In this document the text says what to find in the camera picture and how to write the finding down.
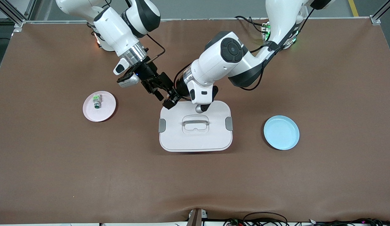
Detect white plastic storage box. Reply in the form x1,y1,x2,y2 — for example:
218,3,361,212
159,100,233,153

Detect pink round plate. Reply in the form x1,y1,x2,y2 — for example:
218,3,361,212
83,91,117,122

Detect light blue round plate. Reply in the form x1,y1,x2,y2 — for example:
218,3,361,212
263,115,300,151

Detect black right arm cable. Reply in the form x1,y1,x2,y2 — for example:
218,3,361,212
126,0,167,62

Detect clear box lid handle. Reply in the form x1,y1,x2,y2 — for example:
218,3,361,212
181,115,210,134

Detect black left base cables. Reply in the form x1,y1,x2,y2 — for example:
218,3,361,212
235,15,270,35

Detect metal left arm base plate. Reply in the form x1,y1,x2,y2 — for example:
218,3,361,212
261,21,297,50

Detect grey table edge bracket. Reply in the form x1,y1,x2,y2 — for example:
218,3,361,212
187,208,208,226

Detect aluminium frame profile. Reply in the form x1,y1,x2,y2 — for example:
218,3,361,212
370,0,390,25
0,0,37,32

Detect black looped floor cable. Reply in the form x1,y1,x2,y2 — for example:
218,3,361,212
243,212,288,226

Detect tangled black cable bundle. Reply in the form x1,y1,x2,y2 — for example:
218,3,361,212
223,217,390,226

